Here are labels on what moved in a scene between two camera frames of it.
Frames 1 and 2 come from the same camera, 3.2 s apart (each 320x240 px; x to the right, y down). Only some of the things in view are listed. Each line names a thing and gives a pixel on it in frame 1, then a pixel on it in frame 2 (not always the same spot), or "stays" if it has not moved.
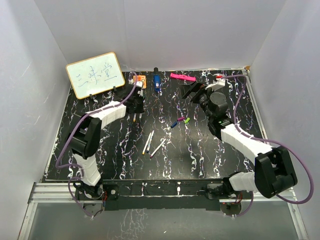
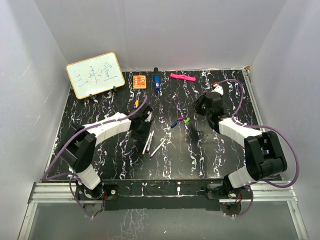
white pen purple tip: (151, 156) stays
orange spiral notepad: (140, 78) stays
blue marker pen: (157, 80) stays
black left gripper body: (139, 105) to (141, 134)
